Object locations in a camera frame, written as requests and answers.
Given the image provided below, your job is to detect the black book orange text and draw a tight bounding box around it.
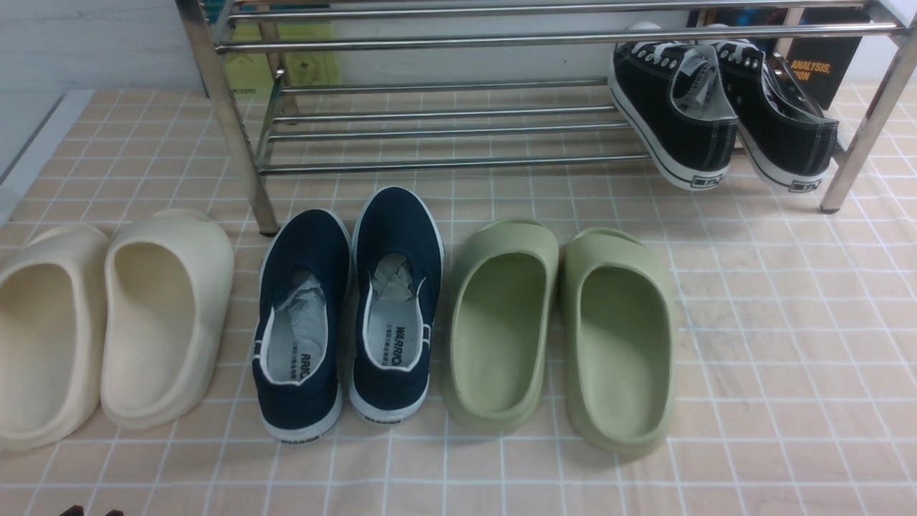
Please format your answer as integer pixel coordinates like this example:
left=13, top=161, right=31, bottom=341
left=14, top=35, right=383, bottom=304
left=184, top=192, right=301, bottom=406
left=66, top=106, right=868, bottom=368
left=688, top=7, right=871, bottom=110

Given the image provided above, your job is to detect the right green foam slipper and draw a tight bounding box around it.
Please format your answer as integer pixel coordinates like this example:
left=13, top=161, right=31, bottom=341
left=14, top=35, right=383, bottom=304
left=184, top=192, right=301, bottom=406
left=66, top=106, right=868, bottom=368
left=560, top=226, right=678, bottom=457

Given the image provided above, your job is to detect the green foam slipper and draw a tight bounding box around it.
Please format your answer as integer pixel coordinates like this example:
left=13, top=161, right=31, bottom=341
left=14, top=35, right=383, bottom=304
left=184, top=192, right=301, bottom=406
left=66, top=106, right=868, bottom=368
left=560, top=226, right=678, bottom=457
left=443, top=219, right=560, bottom=432

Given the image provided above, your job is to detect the cream foam slipper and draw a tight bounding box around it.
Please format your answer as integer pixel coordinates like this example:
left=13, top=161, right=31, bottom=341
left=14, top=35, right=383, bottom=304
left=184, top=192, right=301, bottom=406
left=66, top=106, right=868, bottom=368
left=101, top=209, right=234, bottom=429
left=1, top=224, right=110, bottom=451

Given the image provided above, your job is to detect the left green foam slipper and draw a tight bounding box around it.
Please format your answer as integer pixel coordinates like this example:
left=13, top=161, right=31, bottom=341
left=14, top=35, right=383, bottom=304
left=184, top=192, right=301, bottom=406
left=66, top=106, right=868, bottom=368
left=443, top=219, right=560, bottom=432

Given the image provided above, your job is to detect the left cream foam slipper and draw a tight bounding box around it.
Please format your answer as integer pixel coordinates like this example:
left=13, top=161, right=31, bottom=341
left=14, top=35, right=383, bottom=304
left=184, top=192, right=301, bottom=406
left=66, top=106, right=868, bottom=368
left=1, top=224, right=110, bottom=451

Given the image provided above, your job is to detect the yellow green paper bag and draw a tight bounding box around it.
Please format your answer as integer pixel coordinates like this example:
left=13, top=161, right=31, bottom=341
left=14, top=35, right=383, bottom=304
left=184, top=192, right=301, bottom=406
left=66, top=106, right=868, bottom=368
left=224, top=22, right=340, bottom=99

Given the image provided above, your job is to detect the navy canvas shoe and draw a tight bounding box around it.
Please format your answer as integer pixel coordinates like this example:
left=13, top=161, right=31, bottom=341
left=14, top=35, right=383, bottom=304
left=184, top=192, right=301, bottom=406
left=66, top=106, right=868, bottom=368
left=251, top=209, right=352, bottom=444
left=348, top=186, right=444, bottom=425

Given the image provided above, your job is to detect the left black canvas sneaker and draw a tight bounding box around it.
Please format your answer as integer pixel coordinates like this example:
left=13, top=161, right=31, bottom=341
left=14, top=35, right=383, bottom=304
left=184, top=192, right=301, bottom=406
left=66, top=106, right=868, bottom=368
left=607, top=40, right=738, bottom=191

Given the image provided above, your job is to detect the chrome metal shoe rack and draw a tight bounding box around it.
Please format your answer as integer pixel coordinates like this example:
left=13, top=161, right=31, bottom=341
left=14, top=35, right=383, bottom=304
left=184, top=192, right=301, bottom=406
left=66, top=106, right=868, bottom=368
left=176, top=1, right=915, bottom=237

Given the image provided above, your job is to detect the right black canvas sneaker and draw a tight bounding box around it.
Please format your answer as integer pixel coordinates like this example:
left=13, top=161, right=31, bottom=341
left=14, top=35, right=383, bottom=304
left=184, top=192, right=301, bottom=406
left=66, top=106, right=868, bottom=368
left=698, top=39, right=839, bottom=194

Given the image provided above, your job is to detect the right cream foam slipper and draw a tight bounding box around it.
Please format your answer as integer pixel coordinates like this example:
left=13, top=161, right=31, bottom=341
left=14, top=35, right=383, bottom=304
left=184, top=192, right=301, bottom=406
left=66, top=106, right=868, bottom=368
left=101, top=209, right=234, bottom=429

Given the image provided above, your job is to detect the black canvas sneaker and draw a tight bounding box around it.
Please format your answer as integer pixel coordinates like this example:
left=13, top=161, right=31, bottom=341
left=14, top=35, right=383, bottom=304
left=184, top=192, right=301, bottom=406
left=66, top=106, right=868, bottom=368
left=607, top=40, right=738, bottom=191
left=698, top=39, right=839, bottom=194

